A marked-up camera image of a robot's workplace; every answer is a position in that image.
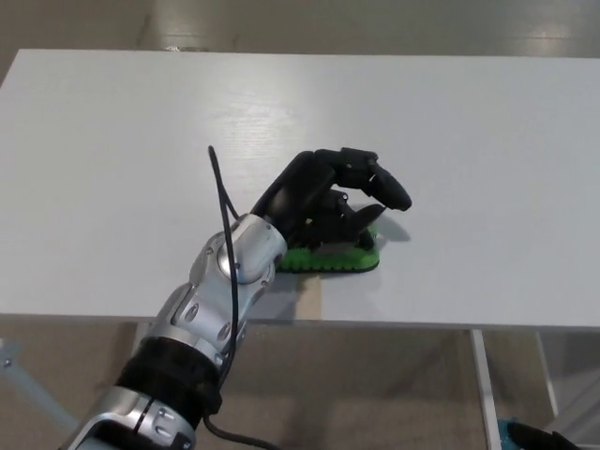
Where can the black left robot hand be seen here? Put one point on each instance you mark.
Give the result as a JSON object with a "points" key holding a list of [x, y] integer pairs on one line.
{"points": [[304, 197]]}

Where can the green whiteboard eraser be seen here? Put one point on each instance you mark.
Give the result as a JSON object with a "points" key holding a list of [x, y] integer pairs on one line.
{"points": [[347, 260]]}

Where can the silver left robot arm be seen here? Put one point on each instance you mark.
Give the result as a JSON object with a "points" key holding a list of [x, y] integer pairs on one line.
{"points": [[197, 319]]}

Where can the grey metal frame bar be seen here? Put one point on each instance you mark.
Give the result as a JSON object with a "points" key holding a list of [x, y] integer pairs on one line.
{"points": [[28, 389]]}

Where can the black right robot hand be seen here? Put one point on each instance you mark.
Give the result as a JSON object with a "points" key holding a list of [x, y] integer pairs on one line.
{"points": [[534, 438]]}

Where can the beige masking tape strip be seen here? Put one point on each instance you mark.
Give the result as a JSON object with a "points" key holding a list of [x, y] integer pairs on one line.
{"points": [[310, 300]]}

